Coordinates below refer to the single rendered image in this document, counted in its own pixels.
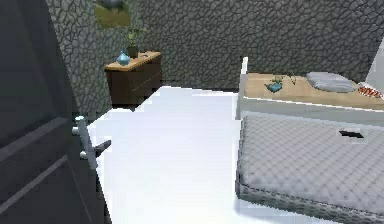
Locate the green framed wall picture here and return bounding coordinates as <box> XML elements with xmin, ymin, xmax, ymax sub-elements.
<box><xmin>93</xmin><ymin>0</ymin><xmax>132</xmax><ymax>30</ymax></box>

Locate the green house plant in pot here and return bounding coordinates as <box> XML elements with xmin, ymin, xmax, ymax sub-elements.
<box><xmin>120</xmin><ymin>27</ymin><xmax>148</xmax><ymax>59</ymax></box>

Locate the white bed with grey mattress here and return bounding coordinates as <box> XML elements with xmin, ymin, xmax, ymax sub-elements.
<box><xmin>234</xmin><ymin>56</ymin><xmax>384</xmax><ymax>224</ymax></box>

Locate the dark brown chest of drawers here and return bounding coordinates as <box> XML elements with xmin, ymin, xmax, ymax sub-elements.
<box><xmin>103</xmin><ymin>50</ymin><xmax>163</xmax><ymax>107</ymax></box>

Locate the pale grey door handle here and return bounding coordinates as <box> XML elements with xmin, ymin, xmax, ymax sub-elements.
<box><xmin>71</xmin><ymin>115</ymin><xmax>112</xmax><ymax>170</ymax></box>

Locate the blue round vase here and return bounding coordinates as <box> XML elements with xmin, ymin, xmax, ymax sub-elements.
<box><xmin>116</xmin><ymin>50</ymin><xmax>131</xmax><ymax>67</ymax></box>

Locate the dark grey room door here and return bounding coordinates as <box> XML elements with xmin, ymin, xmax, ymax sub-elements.
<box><xmin>0</xmin><ymin>0</ymin><xmax>107</xmax><ymax>224</ymax></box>

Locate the small black flat object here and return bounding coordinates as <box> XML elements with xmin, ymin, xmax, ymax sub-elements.
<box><xmin>338</xmin><ymin>130</ymin><xmax>365</xmax><ymax>139</ymax></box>

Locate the teal pot with plant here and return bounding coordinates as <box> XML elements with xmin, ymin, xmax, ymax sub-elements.
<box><xmin>264</xmin><ymin>75</ymin><xmax>297</xmax><ymax>94</ymax></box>

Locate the grey pillow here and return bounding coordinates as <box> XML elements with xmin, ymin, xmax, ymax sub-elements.
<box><xmin>305</xmin><ymin>71</ymin><xmax>357</xmax><ymax>93</ymax></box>

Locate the red and white patterned dish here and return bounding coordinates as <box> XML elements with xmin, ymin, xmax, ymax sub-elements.
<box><xmin>357</xmin><ymin>84</ymin><xmax>384</xmax><ymax>99</ymax></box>

